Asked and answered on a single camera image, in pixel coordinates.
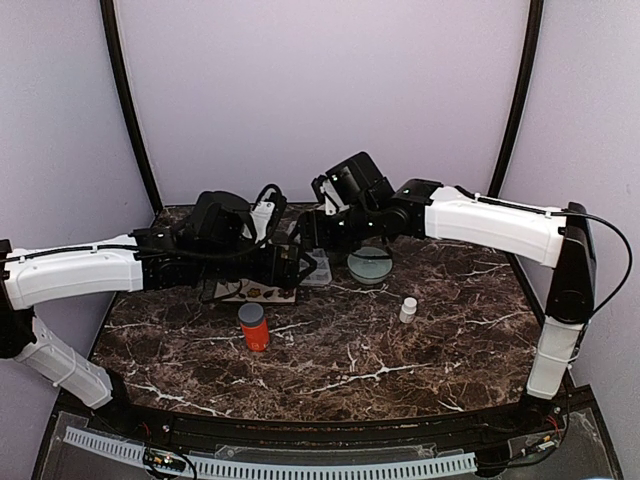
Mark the right black frame post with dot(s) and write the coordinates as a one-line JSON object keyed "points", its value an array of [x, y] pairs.
{"points": [[521, 89]]}

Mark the left black frame post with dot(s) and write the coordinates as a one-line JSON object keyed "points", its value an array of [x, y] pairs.
{"points": [[126, 101]]}

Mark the black frame post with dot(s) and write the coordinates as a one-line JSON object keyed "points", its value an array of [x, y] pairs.
{"points": [[126, 101], [521, 89]]}

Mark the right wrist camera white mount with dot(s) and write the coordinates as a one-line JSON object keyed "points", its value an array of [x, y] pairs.
{"points": [[328, 196]]}

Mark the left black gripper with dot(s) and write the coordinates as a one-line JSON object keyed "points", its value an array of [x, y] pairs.
{"points": [[289, 278]]}

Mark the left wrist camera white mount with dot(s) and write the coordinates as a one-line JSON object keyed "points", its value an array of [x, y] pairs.
{"points": [[265, 214]]}

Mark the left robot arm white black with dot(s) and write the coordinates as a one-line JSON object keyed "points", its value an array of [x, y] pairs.
{"points": [[223, 238]]}

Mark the black front table rail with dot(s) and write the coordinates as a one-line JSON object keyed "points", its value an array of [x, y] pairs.
{"points": [[198, 431]]}

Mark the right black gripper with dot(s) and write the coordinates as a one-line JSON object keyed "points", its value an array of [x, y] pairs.
{"points": [[315, 235]]}

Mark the white slotted cable duct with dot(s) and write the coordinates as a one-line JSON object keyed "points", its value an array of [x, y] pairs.
{"points": [[201, 466]]}

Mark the small white pill bottle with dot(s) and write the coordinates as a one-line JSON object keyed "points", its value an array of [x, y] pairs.
{"points": [[408, 310]]}

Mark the clear plastic pill organizer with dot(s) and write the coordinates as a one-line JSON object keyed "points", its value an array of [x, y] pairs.
{"points": [[322, 275]]}

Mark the square floral ceramic tray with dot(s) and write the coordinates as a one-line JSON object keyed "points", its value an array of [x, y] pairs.
{"points": [[250, 291]]}

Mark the small circuit board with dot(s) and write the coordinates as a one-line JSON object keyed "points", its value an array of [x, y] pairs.
{"points": [[158, 459]]}

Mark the celadon bowl on table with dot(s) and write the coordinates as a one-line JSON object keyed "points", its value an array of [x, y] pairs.
{"points": [[369, 265]]}

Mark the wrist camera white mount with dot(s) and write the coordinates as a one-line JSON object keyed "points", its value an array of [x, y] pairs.
{"points": [[265, 214], [328, 196]]}

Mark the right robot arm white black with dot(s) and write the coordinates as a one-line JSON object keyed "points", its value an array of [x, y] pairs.
{"points": [[359, 203]]}

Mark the orange bottle grey cap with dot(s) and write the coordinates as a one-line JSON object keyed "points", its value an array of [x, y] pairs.
{"points": [[254, 326]]}

